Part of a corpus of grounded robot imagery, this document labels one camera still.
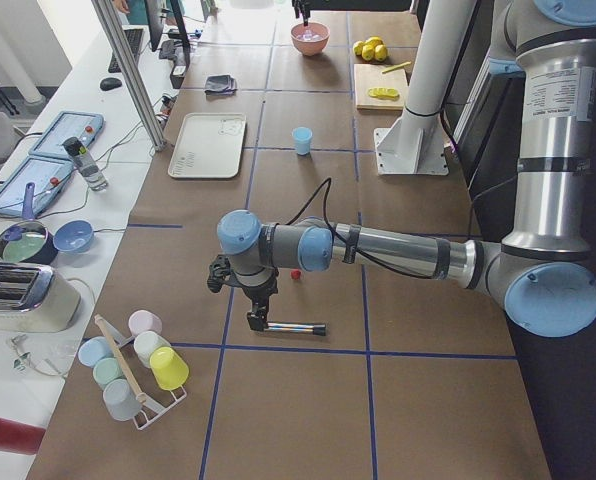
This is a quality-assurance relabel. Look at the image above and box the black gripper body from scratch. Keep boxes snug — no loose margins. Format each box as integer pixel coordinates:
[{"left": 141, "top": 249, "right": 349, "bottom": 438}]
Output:
[{"left": 238, "top": 272, "right": 278, "bottom": 320}]

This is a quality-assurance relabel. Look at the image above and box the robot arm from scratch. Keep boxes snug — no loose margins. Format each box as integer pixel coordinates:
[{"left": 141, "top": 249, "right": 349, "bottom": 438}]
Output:
[{"left": 207, "top": 1, "right": 596, "bottom": 337}]

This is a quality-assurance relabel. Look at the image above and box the pink bowl of ice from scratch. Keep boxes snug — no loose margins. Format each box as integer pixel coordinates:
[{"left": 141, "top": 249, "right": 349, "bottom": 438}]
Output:
[{"left": 290, "top": 22, "right": 330, "bottom": 56}]

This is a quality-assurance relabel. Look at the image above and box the yellow plastic cup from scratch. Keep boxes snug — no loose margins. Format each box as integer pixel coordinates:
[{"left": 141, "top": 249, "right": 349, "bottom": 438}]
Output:
[{"left": 149, "top": 346, "right": 190, "bottom": 391}]

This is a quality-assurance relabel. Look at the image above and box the white plastic cup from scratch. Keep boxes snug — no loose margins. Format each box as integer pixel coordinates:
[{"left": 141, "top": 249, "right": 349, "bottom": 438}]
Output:
[{"left": 133, "top": 330, "right": 171, "bottom": 369}]

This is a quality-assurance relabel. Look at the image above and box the pink plastic cup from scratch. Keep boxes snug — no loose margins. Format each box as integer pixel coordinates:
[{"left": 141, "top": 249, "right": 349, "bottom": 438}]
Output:
[{"left": 128, "top": 309, "right": 163, "bottom": 337}]

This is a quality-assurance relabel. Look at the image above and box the light blue plastic cup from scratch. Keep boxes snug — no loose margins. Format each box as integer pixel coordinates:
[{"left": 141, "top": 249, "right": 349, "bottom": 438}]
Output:
[{"left": 292, "top": 126, "right": 313, "bottom": 156}]

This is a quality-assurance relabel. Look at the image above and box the grey plastic cup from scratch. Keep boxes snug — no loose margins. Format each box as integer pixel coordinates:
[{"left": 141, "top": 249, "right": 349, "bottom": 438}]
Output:
[{"left": 103, "top": 378, "right": 142, "bottom": 421}]

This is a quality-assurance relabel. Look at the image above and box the green plastic cup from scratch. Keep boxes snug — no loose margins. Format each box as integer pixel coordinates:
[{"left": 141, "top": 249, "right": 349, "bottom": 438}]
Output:
[{"left": 93, "top": 357, "right": 124, "bottom": 390}]

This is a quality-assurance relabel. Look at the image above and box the steel muddler black tip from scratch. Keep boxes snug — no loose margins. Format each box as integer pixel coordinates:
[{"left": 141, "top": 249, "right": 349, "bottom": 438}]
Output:
[{"left": 263, "top": 322, "right": 327, "bottom": 336}]

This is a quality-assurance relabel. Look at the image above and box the yellow lemon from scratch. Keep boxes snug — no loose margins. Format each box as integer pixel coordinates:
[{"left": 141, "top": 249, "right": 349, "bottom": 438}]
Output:
[
  {"left": 360, "top": 44, "right": 375, "bottom": 61},
  {"left": 365, "top": 36, "right": 383, "bottom": 47},
  {"left": 353, "top": 41, "right": 365, "bottom": 56},
  {"left": 374, "top": 44, "right": 389, "bottom": 62}
]

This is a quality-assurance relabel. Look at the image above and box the bamboo cutting board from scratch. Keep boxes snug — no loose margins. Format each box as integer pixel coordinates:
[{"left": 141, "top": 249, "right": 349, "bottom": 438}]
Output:
[{"left": 354, "top": 64, "right": 408, "bottom": 111}]

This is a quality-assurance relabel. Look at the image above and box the grey folded cloth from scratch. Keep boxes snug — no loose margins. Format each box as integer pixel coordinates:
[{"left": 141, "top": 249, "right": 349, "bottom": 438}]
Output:
[{"left": 204, "top": 74, "right": 238, "bottom": 95}]

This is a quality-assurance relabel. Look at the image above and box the yellow-green plastic knife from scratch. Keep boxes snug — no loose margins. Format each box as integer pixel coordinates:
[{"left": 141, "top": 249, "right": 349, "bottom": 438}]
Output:
[{"left": 381, "top": 61, "right": 412, "bottom": 75}]

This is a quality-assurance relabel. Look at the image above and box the lemon slices row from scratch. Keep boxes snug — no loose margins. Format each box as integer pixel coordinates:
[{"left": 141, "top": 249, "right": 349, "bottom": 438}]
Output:
[{"left": 367, "top": 87, "right": 400, "bottom": 100}]

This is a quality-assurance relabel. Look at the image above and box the black monitor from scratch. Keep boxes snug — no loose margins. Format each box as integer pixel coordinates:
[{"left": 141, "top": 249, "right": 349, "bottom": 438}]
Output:
[{"left": 144, "top": 0, "right": 167, "bottom": 52}]

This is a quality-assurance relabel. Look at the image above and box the cream bear serving tray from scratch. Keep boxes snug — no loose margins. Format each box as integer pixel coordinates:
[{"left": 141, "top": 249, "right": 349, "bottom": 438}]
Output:
[{"left": 168, "top": 113, "right": 246, "bottom": 179}]

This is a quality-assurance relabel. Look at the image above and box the black keyboard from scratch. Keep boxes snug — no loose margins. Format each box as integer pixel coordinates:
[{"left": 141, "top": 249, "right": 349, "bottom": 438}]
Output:
[{"left": 107, "top": 27, "right": 145, "bottom": 73}]

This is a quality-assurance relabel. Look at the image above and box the blue bowl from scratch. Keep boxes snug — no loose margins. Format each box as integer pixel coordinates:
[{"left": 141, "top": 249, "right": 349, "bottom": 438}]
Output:
[{"left": 53, "top": 220, "right": 94, "bottom": 253}]

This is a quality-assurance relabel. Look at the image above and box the black computer mouse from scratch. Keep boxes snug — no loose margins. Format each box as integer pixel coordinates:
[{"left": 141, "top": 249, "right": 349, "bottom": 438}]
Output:
[{"left": 99, "top": 77, "right": 122, "bottom": 92}]

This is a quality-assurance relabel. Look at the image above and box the clear water bottle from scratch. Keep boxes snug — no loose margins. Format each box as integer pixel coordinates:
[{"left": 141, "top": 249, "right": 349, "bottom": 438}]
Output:
[{"left": 62, "top": 137, "right": 108, "bottom": 191}]

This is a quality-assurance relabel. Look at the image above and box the cream steel toaster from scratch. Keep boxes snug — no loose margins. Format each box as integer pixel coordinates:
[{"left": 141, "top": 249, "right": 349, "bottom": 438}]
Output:
[{"left": 0, "top": 262, "right": 80, "bottom": 333}]

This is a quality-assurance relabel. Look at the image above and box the blue saucepan with lid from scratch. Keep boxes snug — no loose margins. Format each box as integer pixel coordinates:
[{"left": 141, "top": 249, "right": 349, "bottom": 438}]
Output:
[{"left": 0, "top": 182, "right": 58, "bottom": 265}]

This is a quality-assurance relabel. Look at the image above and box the blue teach pendant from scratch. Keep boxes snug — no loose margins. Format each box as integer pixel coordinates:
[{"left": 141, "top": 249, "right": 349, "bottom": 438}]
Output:
[
  {"left": 29, "top": 111, "right": 105, "bottom": 159},
  {"left": 0, "top": 155, "right": 74, "bottom": 218}
]

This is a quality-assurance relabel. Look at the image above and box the red bottle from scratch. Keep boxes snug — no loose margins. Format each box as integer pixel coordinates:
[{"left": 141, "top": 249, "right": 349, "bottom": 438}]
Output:
[{"left": 0, "top": 417, "right": 46, "bottom": 455}]

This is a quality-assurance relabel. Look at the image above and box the white wire cup rack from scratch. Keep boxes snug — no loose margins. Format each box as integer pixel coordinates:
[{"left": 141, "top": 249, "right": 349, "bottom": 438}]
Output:
[{"left": 94, "top": 314, "right": 188, "bottom": 431}]

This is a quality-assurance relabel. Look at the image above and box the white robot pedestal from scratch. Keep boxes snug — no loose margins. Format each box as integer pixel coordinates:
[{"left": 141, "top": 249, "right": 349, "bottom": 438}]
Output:
[{"left": 374, "top": 0, "right": 477, "bottom": 175}]

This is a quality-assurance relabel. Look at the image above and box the aluminium frame post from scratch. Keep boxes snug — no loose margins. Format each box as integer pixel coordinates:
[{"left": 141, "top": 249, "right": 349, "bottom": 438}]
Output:
[{"left": 92, "top": 0, "right": 166, "bottom": 152}]

